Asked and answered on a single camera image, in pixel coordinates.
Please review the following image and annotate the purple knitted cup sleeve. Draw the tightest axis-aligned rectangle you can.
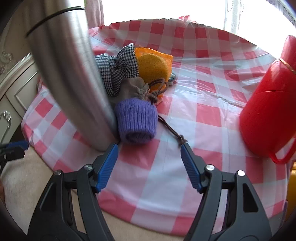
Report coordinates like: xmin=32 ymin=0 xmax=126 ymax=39
xmin=114 ymin=98 xmax=158 ymax=144

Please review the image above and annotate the white carved cabinet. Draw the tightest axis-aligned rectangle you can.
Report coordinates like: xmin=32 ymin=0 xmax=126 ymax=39
xmin=1 ymin=10 xmax=39 ymax=143

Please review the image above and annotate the red white checkered tablecloth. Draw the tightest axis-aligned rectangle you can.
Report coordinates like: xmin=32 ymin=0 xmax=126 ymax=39
xmin=21 ymin=14 xmax=295 ymax=237

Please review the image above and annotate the red plastic thermos jug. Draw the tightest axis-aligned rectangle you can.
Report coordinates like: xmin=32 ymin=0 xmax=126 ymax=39
xmin=239 ymin=35 xmax=295 ymax=164

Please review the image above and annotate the silver steel thermos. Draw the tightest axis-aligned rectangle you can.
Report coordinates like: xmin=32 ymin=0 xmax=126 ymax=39
xmin=24 ymin=1 xmax=117 ymax=151

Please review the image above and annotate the orange felt cloth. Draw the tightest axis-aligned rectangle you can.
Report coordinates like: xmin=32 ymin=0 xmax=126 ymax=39
xmin=135 ymin=47 xmax=173 ymax=105

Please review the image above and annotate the grey blue small sock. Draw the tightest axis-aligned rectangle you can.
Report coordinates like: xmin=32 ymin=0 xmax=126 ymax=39
xmin=168 ymin=72 xmax=177 ymax=86

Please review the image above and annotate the orange round sponge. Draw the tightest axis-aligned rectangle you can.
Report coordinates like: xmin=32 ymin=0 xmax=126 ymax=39
xmin=137 ymin=53 xmax=173 ymax=84

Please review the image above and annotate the pink curtain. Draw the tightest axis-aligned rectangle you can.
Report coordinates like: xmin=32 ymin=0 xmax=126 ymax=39
xmin=84 ymin=0 xmax=104 ymax=29

